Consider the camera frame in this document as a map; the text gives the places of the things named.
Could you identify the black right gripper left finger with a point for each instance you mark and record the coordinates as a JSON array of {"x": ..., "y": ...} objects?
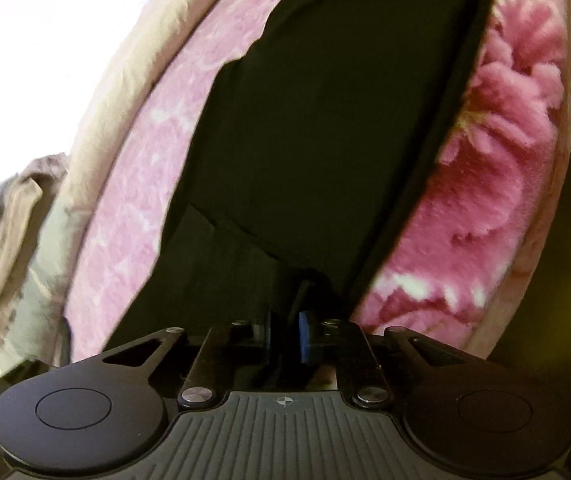
[{"x": 197, "y": 371}]

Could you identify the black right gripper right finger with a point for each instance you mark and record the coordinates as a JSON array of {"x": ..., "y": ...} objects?
[{"x": 368, "y": 370}]

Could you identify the black garment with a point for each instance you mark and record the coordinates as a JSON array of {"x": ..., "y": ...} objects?
[{"x": 308, "y": 158}]

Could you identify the pink rose blanket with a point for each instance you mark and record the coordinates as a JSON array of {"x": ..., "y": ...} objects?
[{"x": 446, "y": 277}]

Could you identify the grey pink quilt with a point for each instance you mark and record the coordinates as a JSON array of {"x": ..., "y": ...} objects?
[{"x": 163, "y": 28}]

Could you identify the beige crumpled cloth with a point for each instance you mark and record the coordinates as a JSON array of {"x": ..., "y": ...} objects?
[{"x": 25, "y": 202}]

